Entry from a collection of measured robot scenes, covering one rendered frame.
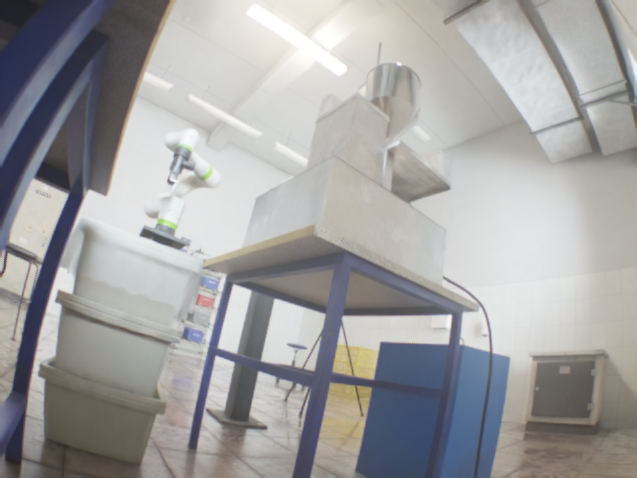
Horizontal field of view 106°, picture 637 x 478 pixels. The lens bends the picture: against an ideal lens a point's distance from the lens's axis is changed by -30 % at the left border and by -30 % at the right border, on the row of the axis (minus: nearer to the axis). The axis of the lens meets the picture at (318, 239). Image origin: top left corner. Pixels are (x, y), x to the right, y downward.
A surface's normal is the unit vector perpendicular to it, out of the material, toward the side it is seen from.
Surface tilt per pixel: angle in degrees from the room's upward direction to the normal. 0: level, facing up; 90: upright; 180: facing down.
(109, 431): 96
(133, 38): 180
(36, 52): 90
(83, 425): 96
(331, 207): 90
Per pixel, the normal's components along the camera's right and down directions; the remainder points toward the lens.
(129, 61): -0.19, 0.92
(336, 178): 0.61, -0.16
